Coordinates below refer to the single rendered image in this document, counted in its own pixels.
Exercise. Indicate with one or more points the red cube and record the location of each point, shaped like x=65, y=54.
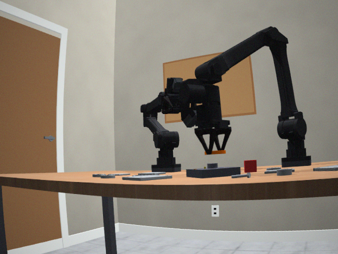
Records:
x=250, y=166

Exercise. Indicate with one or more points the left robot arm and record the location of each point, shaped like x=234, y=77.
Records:
x=193, y=91

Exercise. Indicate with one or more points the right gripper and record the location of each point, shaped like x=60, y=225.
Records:
x=173, y=105

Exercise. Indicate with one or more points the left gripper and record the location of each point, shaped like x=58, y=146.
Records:
x=213, y=128

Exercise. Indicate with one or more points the grey short cylinder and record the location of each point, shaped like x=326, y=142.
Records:
x=284, y=172

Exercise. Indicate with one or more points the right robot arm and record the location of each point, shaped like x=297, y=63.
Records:
x=163, y=139

